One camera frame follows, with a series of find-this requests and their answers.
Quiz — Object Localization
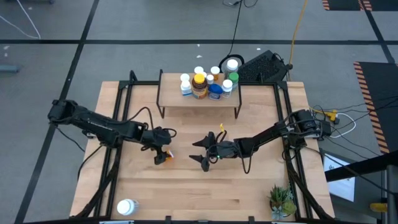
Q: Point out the yellow plug power strip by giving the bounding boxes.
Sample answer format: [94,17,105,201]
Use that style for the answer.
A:
[323,108,340,122]

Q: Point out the black metal rig frame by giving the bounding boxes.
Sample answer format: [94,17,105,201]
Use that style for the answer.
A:
[70,70,335,222]

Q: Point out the clear bottle white cap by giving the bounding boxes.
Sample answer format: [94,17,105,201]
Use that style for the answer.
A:
[224,58,239,75]

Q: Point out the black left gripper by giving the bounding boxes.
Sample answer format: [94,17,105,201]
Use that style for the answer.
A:
[142,126,173,166]

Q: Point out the yellow plastic object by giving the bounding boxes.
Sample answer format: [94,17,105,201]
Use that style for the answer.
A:
[369,202,388,213]

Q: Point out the yellow hanging cable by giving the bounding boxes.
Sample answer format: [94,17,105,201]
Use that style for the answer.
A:
[287,0,309,82]

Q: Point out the grey metal bar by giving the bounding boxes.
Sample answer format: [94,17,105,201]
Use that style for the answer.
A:
[0,64,21,74]

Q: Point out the brown bottle yellow cap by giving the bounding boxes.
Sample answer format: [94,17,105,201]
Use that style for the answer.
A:
[190,73,208,100]

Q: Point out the white cable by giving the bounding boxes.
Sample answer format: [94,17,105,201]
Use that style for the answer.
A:
[329,112,357,139]
[0,0,41,40]

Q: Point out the black mat striped edge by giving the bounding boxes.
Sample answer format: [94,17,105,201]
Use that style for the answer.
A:
[353,61,398,155]
[321,0,398,12]

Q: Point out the black cable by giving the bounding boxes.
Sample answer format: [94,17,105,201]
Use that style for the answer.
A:
[217,0,259,74]

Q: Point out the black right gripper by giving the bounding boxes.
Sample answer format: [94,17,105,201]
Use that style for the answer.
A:
[188,131,243,172]

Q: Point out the succulent plant in pot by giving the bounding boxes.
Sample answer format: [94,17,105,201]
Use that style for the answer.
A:
[269,183,298,221]

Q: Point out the grey post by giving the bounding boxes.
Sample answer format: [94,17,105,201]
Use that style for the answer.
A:
[385,164,398,224]

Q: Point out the white paper sheet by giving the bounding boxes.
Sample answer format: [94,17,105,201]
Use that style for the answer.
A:
[323,154,356,202]

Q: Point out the Tums bottle blue cap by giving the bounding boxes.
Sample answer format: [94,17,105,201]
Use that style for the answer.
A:
[207,83,224,101]

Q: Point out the black beam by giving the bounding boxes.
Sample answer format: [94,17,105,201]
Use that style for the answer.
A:
[325,151,398,183]

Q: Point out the green cap bottle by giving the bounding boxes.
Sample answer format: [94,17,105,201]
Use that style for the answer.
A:
[228,72,240,91]

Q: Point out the large white bottle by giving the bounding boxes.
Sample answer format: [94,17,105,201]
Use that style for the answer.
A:
[116,198,140,217]

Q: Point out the wooden shelf black legs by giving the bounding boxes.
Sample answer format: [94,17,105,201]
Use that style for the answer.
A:
[156,68,243,119]

